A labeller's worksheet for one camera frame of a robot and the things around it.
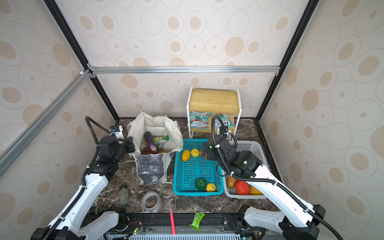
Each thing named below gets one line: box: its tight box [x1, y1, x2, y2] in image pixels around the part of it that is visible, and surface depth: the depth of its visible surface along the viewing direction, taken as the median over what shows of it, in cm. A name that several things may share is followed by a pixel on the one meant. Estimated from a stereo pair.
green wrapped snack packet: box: [189, 212, 205, 232], surface depth 75 cm
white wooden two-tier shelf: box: [186, 86, 243, 139], surface depth 87 cm
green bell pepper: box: [195, 177, 207, 191], surface depth 83 cm
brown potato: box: [226, 175, 237, 189], surface depth 83 cm
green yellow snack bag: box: [142, 134, 170, 146], surface depth 97 cm
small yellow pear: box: [191, 148, 200, 158], surface depth 96 cm
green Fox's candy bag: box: [211, 112, 234, 129], surface depth 96 cm
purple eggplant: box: [144, 131, 158, 152], surface depth 93 cm
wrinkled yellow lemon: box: [182, 150, 191, 162], surface depth 96 cm
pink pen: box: [170, 208, 177, 236], surface depth 75 cm
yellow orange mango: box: [249, 186, 264, 196], surface depth 81 cm
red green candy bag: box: [189, 111, 211, 130], surface depth 95 cm
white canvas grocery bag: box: [126, 111, 184, 185], surface depth 83 cm
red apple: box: [235, 180, 250, 195], surface depth 79 cm
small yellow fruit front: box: [206, 183, 216, 192], surface depth 82 cm
